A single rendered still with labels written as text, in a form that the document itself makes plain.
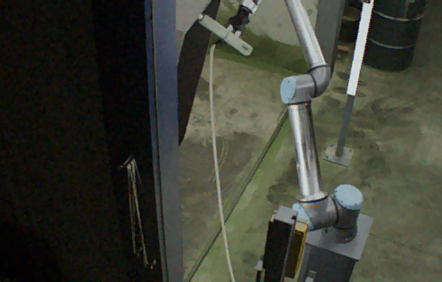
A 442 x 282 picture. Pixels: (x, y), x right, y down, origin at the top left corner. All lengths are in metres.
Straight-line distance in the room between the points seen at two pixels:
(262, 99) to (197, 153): 0.83
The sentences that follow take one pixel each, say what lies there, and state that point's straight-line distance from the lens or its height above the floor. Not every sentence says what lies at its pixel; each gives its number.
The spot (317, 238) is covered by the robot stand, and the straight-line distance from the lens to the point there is 2.93.
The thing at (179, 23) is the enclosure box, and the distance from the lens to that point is 2.49.
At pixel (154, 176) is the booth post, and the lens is 1.91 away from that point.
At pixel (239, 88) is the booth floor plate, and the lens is 4.78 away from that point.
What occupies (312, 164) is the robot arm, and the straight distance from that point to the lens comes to 2.68.
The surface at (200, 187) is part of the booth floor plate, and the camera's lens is 3.93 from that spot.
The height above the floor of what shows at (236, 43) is 1.37.
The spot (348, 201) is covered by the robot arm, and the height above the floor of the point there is 0.91.
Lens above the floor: 2.89
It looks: 42 degrees down
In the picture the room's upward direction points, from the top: 3 degrees clockwise
